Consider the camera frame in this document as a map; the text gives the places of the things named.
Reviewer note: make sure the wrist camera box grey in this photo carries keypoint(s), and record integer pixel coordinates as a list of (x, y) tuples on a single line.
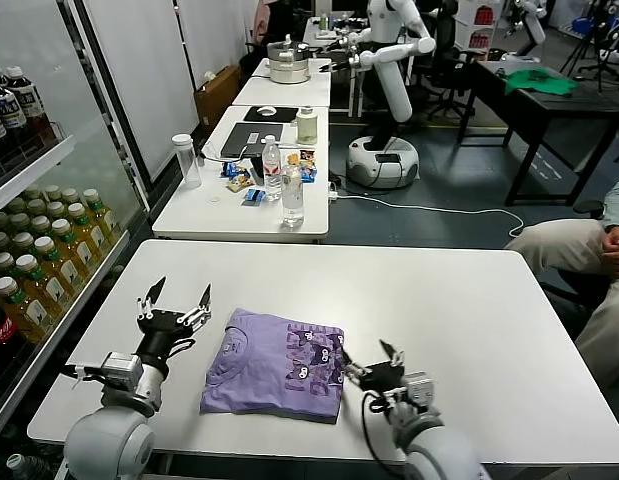
[(419, 389), (123, 370)]

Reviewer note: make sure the steel steamer pot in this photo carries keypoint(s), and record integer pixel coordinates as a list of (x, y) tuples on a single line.
[(289, 65)]

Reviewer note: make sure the white wheeled robot body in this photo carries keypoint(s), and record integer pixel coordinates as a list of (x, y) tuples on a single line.
[(384, 160)]

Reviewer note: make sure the blue snack packet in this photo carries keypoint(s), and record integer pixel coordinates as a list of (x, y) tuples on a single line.
[(309, 174), (230, 170)]

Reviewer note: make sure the black chair low back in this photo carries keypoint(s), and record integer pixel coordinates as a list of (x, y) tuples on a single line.
[(249, 60)]

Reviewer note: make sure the bystander hand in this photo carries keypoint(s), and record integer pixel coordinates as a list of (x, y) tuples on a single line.
[(618, 252)]

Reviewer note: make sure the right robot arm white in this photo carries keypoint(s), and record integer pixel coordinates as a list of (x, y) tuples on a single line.
[(439, 450)]

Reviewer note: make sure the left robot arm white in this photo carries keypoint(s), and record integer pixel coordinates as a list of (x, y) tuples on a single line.
[(109, 445)]

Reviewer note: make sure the right wrist camera box grey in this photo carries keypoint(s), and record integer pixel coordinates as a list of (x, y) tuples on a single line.
[(419, 389)]

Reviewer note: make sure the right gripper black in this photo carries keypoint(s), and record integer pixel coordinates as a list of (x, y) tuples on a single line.
[(384, 377)]

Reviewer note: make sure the blue bin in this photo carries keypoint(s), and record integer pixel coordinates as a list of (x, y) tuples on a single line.
[(581, 27)]

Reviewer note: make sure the white power strip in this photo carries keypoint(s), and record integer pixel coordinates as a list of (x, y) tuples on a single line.
[(333, 191)]

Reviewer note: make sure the black office chair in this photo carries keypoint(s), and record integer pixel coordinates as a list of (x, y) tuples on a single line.
[(444, 30)]

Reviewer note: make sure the white cabinet shelf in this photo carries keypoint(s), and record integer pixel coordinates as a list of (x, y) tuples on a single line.
[(34, 170)]

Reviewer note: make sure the pink garment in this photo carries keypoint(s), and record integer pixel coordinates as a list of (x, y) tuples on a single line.
[(263, 20)]

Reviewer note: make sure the beige jar with lid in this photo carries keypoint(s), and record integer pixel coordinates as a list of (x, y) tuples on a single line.
[(306, 127)]

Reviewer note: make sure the black table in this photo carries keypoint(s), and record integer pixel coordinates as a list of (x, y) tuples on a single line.
[(564, 107)]

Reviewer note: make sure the small white robot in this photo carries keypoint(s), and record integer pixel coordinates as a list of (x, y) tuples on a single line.
[(536, 27)]

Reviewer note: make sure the blue black striped packet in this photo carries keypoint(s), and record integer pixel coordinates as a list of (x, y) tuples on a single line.
[(254, 196)]

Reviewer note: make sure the white table with pot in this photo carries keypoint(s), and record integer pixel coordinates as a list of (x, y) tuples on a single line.
[(289, 95)]

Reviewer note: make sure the colourful printed snack packet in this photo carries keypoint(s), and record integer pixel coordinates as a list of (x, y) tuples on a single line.
[(307, 156)]

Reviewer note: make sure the white computer mouse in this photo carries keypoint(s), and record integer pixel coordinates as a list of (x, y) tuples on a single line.
[(265, 111)]

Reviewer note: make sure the green cap bottle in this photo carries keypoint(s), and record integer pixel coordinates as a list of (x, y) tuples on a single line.
[(16, 462)]

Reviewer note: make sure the white shelf red boxes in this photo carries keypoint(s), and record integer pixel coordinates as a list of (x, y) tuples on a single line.
[(481, 25)]

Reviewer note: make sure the brown cardboard box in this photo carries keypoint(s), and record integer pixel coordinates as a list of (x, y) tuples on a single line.
[(219, 97)]

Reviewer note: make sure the green cloth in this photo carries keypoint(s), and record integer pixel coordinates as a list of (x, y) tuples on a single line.
[(534, 82)]

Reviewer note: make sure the black mouse pad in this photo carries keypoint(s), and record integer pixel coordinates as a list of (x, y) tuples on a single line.
[(284, 114)]

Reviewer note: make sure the white table with snacks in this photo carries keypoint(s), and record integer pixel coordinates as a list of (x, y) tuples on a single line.
[(214, 220)]

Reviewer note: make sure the beige trousers of bystander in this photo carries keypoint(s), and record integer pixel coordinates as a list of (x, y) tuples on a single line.
[(554, 250)]

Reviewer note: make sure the water bottle red label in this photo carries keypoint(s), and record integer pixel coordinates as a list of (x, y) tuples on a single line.
[(272, 170)]

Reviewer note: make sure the glass door drinks cabinet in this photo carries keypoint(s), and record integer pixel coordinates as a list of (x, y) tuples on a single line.
[(125, 150)]

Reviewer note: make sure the clear plastic water bottle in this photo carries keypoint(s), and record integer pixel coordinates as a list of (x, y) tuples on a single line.
[(293, 200)]

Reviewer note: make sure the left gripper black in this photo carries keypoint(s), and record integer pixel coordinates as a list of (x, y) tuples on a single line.
[(161, 335)]

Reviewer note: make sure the purple t-shirt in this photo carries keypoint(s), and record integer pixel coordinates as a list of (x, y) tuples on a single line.
[(259, 380)]

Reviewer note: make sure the small green bottle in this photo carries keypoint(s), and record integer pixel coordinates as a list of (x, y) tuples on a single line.
[(323, 22)]

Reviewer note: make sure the black laptop closed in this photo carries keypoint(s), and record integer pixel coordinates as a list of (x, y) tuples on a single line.
[(249, 142)]

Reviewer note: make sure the left wrist camera box grey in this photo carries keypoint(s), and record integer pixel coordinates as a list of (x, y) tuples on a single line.
[(123, 370)]

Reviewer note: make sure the clear tumbler white lid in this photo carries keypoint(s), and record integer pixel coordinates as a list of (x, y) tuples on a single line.
[(189, 165)]

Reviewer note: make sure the yellow snack packet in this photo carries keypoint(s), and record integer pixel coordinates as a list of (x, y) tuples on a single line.
[(292, 159)]

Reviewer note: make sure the tan snack packet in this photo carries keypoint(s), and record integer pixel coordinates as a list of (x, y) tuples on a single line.
[(239, 182)]

